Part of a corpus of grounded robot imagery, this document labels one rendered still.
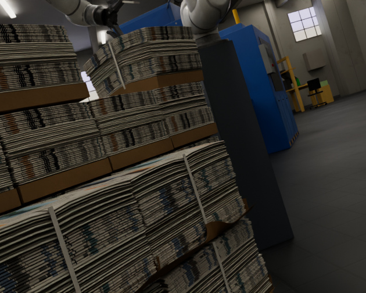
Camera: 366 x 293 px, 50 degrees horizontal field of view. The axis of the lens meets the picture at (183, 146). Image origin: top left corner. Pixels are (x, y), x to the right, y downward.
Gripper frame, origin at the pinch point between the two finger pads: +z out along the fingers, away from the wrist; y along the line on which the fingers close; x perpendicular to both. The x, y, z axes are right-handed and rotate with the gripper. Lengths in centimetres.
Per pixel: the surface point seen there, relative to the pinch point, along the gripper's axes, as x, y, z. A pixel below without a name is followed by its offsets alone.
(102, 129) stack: 47, 29, 33
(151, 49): 13.8, 8.6, 22.5
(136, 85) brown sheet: 14.2, 22.5, 16.0
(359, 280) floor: -4, 75, 104
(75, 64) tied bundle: 48, 12, 23
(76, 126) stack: 55, 27, 32
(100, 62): 14.1, 16.9, -4.4
